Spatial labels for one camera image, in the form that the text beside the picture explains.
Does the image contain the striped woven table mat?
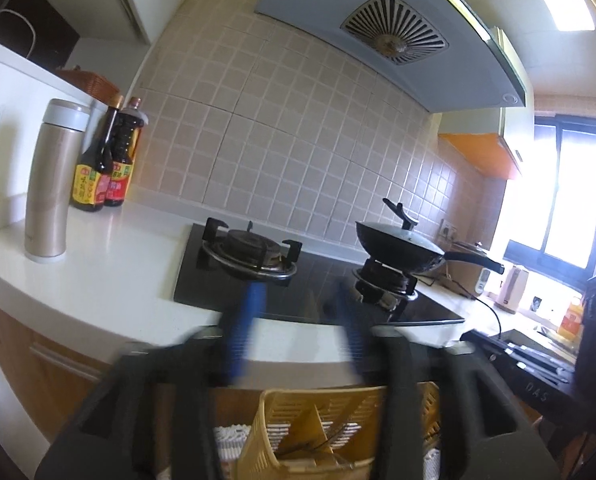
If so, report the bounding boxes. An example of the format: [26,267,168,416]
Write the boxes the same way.
[213,424,253,463]

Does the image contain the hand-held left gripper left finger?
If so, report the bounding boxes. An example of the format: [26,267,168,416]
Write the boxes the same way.
[35,280,265,480]

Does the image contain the brown wicker basket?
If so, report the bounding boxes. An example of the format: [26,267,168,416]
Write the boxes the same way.
[58,67,121,106]

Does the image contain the steel thermos flask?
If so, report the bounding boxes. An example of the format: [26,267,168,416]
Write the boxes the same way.
[24,99,91,264]

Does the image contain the black gas stove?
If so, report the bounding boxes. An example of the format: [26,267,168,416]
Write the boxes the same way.
[174,217,466,326]

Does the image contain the black wok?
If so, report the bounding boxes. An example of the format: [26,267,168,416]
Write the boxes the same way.
[355,220,506,276]

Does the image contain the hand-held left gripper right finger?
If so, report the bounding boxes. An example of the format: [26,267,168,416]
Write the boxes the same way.
[337,280,561,480]

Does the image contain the orange bottle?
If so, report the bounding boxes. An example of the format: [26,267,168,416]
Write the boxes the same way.
[558,295,584,341]

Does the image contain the white kitchen countertop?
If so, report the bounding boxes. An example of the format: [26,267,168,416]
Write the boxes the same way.
[0,200,479,376]

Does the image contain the yellow plastic utensil basket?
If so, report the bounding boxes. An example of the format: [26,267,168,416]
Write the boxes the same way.
[235,382,441,480]

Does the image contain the black power cable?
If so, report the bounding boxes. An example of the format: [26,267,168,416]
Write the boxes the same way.
[418,280,504,336]

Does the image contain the white refrigerator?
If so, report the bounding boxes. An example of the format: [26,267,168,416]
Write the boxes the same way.
[0,35,109,241]

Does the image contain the wooden base cabinets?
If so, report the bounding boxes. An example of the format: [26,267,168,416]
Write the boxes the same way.
[0,290,229,441]

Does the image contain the white electric kettle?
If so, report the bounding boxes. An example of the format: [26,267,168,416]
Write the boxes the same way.
[495,264,530,315]

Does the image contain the range hood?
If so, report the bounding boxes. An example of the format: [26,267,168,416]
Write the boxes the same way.
[253,0,534,113]

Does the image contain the orange bottomed wall cabinet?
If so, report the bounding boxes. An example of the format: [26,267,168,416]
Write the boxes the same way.
[438,27,534,181]

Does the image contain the window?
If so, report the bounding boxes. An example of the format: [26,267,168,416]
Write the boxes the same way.
[508,115,596,271]

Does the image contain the dark bag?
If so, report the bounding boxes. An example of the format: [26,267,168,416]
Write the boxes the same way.
[0,0,79,68]

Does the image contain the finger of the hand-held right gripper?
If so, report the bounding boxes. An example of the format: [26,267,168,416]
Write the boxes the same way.
[460,329,577,392]

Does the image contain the yellow label sauce bottle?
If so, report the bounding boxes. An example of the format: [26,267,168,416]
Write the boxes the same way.
[70,94,124,212]

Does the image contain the black wok lid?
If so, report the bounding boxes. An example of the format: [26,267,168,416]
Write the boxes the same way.
[360,197,446,256]

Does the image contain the red label sauce bottle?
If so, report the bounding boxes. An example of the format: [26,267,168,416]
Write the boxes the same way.
[104,96,146,207]

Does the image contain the beige rice cooker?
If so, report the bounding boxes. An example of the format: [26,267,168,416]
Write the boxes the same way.
[453,240,494,296]

